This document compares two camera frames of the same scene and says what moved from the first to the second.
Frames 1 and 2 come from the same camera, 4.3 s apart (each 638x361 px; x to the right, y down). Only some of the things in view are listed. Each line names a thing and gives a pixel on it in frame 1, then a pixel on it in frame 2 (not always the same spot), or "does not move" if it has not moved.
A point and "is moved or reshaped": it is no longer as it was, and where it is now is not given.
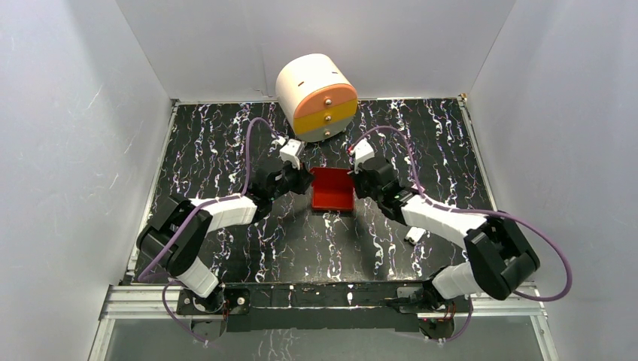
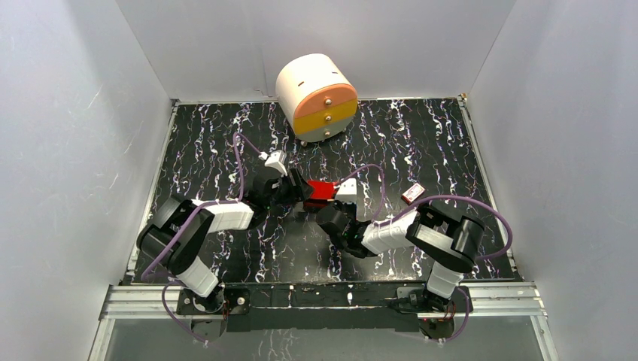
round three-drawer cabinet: x=317 y=98 does not move
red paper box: x=332 y=189 is moved or reshaped
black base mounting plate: x=347 y=306 does not move
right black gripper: x=356 y=178 → x=337 y=204
